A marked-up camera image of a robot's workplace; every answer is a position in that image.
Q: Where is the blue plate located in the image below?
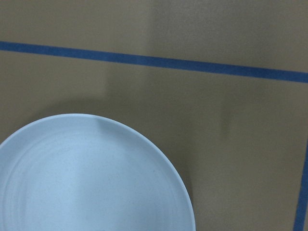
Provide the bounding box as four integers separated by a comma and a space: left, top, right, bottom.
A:
0, 114, 196, 231

